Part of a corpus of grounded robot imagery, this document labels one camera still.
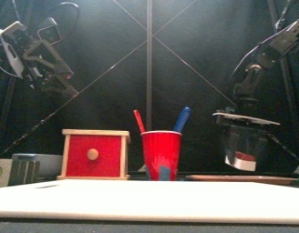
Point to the red plastic cup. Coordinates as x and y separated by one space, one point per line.
160 154

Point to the vertical metal frame pole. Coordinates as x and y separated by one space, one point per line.
148 60

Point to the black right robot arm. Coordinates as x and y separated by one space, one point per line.
283 39

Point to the light blue bowl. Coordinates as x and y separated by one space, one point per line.
44 164

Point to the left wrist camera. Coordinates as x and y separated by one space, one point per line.
49 30

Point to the wooden box with red drawer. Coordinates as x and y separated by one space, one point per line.
95 154

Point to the grey block with green dot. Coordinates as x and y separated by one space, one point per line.
13 172

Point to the white cutting board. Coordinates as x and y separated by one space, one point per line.
147 198

